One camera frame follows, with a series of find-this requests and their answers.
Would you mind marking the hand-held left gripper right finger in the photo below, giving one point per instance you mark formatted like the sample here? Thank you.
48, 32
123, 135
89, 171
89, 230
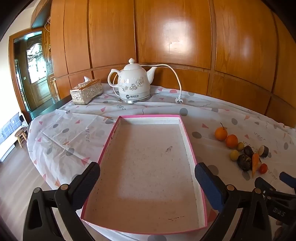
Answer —
208, 184

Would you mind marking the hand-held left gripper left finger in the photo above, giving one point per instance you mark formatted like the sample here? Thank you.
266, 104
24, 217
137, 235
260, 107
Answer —
89, 183

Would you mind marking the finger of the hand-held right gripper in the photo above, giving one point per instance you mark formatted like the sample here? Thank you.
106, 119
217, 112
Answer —
289, 180
266, 187

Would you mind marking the red cherry tomato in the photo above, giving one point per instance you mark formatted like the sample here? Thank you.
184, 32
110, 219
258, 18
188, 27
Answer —
263, 168

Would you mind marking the orange carrot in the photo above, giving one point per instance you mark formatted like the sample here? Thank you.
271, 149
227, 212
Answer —
255, 163

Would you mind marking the large dark round fruit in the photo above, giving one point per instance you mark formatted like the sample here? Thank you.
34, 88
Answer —
244, 162

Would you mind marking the eggplant slice with white face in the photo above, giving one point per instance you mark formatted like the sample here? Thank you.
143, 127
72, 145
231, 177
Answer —
263, 150

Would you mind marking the small yellow-green round fruit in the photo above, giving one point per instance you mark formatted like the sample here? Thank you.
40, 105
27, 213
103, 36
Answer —
234, 155
240, 146

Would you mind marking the dark purple eggplant piece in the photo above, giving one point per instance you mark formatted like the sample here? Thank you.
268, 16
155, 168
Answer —
248, 151

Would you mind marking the orange without stem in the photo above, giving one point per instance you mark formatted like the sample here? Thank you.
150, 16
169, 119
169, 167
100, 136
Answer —
232, 141

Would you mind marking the orange with stem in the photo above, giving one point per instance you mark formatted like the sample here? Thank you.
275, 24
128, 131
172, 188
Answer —
221, 134

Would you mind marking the pink shallow cardboard box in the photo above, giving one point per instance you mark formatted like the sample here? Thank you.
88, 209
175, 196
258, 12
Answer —
148, 166

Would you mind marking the white patterned tablecloth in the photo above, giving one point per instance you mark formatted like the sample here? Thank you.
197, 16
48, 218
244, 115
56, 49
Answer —
69, 139

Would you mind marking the small wooden stool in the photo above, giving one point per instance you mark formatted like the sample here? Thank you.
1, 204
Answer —
21, 134

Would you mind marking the silver ornate tissue box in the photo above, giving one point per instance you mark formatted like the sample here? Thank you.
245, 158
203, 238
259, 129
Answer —
86, 93

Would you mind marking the silver kettle base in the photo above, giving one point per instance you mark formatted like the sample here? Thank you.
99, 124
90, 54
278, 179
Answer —
135, 101

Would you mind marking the blue checked sofa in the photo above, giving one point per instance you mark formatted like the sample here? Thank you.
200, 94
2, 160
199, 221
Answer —
9, 129

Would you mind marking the white tissue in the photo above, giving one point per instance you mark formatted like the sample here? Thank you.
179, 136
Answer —
87, 80

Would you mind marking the wooden door with glass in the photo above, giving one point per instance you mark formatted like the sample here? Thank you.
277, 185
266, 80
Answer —
37, 88

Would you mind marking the white floral ceramic kettle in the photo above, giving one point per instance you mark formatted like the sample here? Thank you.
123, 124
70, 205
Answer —
133, 78

